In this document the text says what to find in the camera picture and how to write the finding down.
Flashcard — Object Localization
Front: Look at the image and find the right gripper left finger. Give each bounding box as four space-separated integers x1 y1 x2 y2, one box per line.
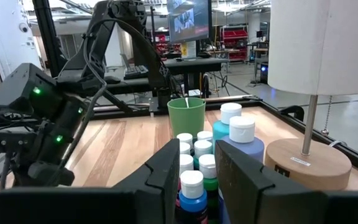
113 139 180 224

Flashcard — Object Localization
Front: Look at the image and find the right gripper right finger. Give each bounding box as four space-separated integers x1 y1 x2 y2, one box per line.
215 139 318 224

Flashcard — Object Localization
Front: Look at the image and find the small blue paint bottle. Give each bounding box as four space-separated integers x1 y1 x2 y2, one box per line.
196 130 214 142
175 170 209 224

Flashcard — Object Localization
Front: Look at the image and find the large blue paint bottle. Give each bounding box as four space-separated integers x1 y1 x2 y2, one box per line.
219 116 265 166

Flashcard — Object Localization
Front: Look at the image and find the small teal paint bottle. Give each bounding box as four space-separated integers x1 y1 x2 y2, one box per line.
193 139 213 170
179 142 191 156

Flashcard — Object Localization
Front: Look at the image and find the small black paint bottle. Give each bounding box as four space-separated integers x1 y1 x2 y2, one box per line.
176 133 194 147

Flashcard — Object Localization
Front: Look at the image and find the large teal paint bottle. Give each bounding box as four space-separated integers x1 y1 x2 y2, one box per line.
212 102 243 155

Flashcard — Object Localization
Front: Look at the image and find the green plastic cup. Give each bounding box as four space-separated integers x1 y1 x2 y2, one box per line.
167 97 207 139

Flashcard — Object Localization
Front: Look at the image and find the black table clamp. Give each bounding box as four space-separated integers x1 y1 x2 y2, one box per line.
280 105 306 122

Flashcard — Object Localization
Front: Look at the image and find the black computer mouse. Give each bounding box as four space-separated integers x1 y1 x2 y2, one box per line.
104 75 122 85

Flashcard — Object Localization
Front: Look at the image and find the black keyboard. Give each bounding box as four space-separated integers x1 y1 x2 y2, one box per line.
124 64 150 80

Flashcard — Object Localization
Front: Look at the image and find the computer desk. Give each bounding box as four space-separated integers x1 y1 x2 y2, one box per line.
103 57 231 96

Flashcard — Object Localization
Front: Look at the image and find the red storage shelf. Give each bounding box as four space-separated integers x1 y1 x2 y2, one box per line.
221 26 250 62

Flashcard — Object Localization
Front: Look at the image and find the white shade wooden base lamp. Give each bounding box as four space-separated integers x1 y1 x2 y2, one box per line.
264 0 358 191

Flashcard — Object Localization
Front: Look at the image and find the computer monitor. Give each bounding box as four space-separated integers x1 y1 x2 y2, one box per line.
166 0 213 44

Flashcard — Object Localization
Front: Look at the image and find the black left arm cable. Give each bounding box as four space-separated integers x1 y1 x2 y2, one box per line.
50 30 108 184

